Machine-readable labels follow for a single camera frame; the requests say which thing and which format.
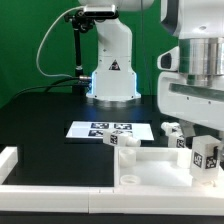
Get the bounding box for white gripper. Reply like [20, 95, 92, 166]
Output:
[157, 72, 224, 160]

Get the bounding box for white square tabletop part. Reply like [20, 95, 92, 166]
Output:
[114, 147, 224, 191]

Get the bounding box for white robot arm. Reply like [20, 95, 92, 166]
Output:
[79, 0, 224, 132]

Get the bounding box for white U-shaped fence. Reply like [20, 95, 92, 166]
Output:
[0, 147, 224, 216]

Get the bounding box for white AprilTag sheet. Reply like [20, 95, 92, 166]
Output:
[66, 121, 154, 141]

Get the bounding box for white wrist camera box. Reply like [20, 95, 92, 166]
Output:
[157, 46, 180, 71]

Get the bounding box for black cables at base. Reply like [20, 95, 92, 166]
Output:
[9, 77, 93, 104]

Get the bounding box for black camera on pole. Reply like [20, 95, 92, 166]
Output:
[64, 7, 119, 96]

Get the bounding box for grey camera cable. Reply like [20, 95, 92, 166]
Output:
[35, 5, 84, 79]

